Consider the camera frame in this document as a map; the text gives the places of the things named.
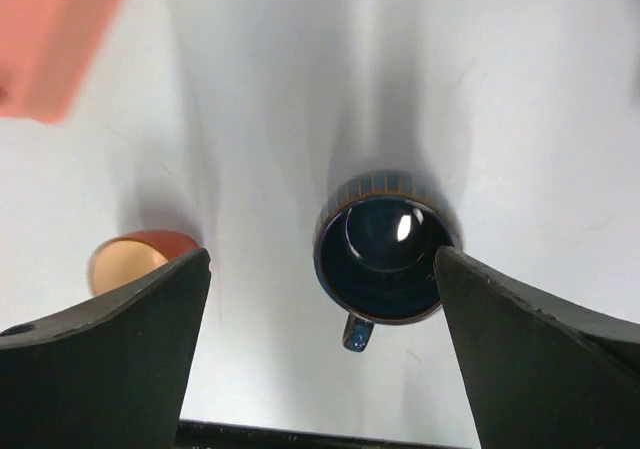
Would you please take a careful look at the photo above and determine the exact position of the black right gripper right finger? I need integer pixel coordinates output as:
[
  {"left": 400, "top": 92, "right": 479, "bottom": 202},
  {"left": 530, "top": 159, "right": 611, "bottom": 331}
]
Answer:
[{"left": 435, "top": 247, "right": 639, "bottom": 448}]

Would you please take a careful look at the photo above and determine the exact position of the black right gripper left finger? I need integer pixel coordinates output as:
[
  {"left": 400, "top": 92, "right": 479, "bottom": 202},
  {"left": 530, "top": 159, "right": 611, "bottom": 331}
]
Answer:
[{"left": 1, "top": 249, "right": 211, "bottom": 448}]

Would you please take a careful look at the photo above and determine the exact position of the small orange mug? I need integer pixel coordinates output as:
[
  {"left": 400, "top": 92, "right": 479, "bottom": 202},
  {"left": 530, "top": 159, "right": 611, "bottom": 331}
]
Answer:
[{"left": 87, "top": 229, "right": 200, "bottom": 296}]

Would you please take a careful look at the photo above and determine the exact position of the dark blue mug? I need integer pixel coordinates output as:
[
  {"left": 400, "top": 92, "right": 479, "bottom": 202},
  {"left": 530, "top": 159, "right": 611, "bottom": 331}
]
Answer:
[{"left": 313, "top": 169, "right": 462, "bottom": 353}]

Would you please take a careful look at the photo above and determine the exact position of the salmon plastic tray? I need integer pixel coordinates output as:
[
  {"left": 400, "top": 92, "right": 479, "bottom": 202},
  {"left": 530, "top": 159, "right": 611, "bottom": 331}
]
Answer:
[{"left": 1, "top": 0, "right": 121, "bottom": 123}]

